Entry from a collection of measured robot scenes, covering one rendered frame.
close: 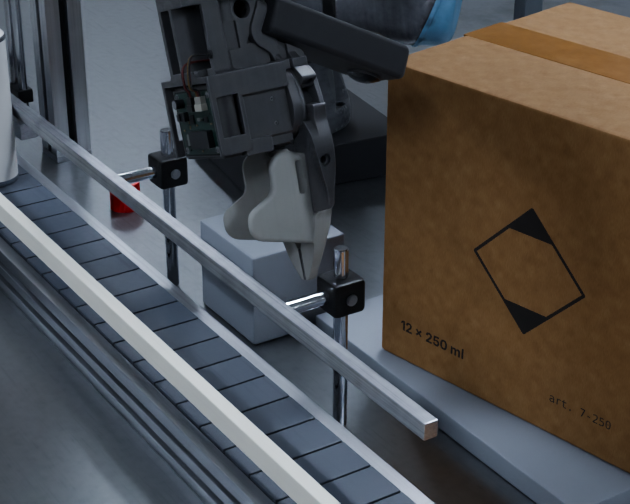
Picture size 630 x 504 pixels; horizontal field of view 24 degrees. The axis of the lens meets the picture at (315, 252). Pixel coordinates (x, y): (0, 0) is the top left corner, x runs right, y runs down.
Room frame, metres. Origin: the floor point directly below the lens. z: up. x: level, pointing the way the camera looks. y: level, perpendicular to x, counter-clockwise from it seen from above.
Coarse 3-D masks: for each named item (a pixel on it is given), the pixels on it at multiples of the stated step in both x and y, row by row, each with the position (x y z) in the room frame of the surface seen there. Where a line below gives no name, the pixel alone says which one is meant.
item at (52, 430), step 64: (0, 0) 2.26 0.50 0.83; (128, 0) 2.26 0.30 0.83; (128, 64) 1.95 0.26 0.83; (128, 128) 1.71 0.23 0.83; (192, 192) 1.51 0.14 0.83; (384, 192) 1.51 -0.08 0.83; (0, 320) 1.21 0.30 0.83; (0, 384) 1.10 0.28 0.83; (64, 384) 1.10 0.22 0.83; (320, 384) 1.10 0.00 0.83; (0, 448) 1.00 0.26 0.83; (64, 448) 1.00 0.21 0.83; (128, 448) 1.00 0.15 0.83; (384, 448) 1.00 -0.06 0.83; (448, 448) 1.00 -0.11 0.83
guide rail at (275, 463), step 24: (0, 216) 1.29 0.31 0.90; (24, 216) 1.26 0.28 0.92; (24, 240) 1.24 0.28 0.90; (48, 240) 1.21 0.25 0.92; (48, 264) 1.19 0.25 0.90; (72, 264) 1.16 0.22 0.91; (72, 288) 1.15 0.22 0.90; (96, 288) 1.12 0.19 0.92; (96, 312) 1.11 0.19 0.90; (120, 312) 1.07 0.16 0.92; (144, 336) 1.03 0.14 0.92; (168, 360) 0.99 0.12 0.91; (192, 384) 0.96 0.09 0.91; (216, 408) 0.93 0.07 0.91; (240, 432) 0.90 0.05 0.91; (264, 456) 0.87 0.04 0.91; (288, 456) 0.86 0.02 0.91; (288, 480) 0.84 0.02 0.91; (312, 480) 0.83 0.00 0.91
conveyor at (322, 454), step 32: (0, 192) 1.40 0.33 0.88; (32, 192) 1.40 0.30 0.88; (0, 224) 1.32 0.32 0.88; (64, 224) 1.32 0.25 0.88; (32, 256) 1.25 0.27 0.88; (96, 256) 1.25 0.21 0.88; (64, 288) 1.18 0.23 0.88; (128, 288) 1.18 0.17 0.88; (160, 288) 1.18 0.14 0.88; (96, 320) 1.12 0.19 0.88; (160, 320) 1.12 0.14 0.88; (192, 320) 1.12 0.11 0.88; (128, 352) 1.07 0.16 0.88; (192, 352) 1.07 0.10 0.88; (224, 352) 1.07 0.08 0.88; (160, 384) 1.01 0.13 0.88; (224, 384) 1.01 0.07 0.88; (256, 384) 1.01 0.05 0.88; (192, 416) 0.97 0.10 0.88; (256, 416) 0.97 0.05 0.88; (288, 416) 0.97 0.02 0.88; (224, 448) 0.92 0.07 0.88; (288, 448) 0.92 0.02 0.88; (320, 448) 0.92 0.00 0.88; (256, 480) 0.88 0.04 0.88; (320, 480) 0.88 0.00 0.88; (352, 480) 0.88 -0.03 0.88; (384, 480) 0.88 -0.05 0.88
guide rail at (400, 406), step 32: (32, 128) 1.40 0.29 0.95; (96, 160) 1.29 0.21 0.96; (128, 192) 1.21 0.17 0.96; (160, 224) 1.16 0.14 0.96; (192, 256) 1.11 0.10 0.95; (224, 256) 1.08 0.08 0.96; (256, 288) 1.03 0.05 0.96; (288, 320) 0.98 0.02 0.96; (320, 352) 0.94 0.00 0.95; (384, 384) 0.88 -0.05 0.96; (416, 416) 0.84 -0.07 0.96
